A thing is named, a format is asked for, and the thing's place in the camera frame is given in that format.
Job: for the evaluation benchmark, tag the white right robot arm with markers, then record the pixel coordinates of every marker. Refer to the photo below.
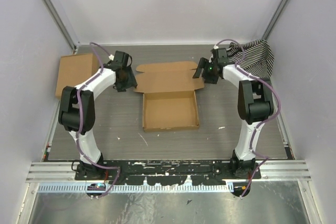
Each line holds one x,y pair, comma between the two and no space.
254,105

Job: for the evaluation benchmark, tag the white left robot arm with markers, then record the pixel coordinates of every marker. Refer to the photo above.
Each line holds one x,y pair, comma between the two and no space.
77,111

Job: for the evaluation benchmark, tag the folded brown cardboard box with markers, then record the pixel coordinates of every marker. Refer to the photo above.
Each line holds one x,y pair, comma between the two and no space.
74,70

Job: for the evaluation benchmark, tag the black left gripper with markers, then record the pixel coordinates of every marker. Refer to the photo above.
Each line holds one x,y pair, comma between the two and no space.
132,82

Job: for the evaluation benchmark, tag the aluminium front frame rail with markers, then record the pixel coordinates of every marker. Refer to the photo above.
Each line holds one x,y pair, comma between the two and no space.
271,170

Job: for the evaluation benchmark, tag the brown cardboard box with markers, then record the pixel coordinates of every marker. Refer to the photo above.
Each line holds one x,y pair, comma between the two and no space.
169,95
74,70

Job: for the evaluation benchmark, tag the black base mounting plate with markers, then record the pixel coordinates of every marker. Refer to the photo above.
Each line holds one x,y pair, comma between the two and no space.
166,172

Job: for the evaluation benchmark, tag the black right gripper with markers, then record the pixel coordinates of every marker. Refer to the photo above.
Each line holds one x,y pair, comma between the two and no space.
202,63

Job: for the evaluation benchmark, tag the striped black white cloth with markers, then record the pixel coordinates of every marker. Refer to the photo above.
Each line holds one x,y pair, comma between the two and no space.
258,60

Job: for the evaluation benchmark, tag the grey slotted cable duct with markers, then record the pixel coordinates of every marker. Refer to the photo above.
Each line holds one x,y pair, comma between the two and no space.
100,187

